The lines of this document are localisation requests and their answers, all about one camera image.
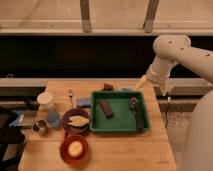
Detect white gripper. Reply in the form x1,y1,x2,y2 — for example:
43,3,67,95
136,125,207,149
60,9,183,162
135,66,171,96

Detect dark brown eraser block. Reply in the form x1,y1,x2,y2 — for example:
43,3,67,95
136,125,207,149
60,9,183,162
100,100,113,118

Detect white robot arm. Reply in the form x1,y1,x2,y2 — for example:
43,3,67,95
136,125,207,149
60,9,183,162
136,34,213,171

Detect black tool in tray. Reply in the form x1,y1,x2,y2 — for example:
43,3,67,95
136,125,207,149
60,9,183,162
129,97,144,133

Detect green plastic tray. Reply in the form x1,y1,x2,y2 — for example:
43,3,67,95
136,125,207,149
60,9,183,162
90,91,151,133

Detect small brown object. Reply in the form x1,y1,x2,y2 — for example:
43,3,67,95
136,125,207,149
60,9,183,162
102,83,114,91

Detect blue sponge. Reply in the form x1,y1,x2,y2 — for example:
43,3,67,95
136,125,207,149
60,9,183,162
76,98,91,108

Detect beige leaf-shaped item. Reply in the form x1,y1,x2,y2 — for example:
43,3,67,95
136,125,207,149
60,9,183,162
68,115,89,127

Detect dark maroon bowl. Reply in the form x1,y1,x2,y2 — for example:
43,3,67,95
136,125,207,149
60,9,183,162
62,108,90,134

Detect yellow round object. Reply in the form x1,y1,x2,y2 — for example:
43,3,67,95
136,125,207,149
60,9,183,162
68,141,83,158

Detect blue cup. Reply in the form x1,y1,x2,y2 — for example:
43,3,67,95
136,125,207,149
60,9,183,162
46,111,61,128

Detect white paper cup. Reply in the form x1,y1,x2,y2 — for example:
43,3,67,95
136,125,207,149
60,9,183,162
37,92,54,110

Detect red-orange bowl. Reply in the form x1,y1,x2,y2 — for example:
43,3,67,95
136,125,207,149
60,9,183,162
60,135,89,165

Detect small metal tin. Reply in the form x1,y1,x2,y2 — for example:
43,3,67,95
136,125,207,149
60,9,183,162
32,120,48,136

